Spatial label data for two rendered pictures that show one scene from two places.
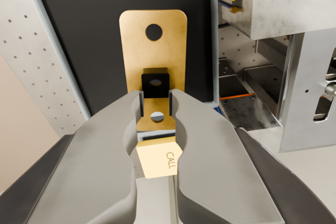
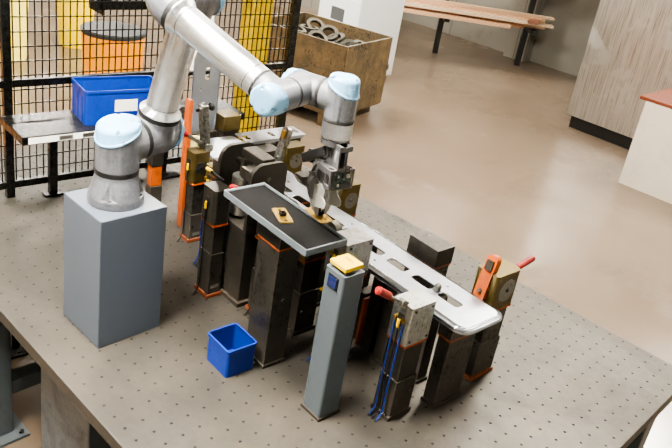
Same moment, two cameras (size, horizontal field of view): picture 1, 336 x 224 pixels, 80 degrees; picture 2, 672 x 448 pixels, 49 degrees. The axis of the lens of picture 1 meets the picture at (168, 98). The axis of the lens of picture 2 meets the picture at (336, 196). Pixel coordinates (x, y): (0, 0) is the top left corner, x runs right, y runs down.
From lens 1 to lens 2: 187 cm
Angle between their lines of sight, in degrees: 91
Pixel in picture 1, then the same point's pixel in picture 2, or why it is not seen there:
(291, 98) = not seen: hidden behind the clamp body
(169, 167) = (351, 262)
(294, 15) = (355, 239)
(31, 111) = not seen: outside the picture
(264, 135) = (414, 294)
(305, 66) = (406, 286)
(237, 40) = not seen: hidden behind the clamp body
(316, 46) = (400, 278)
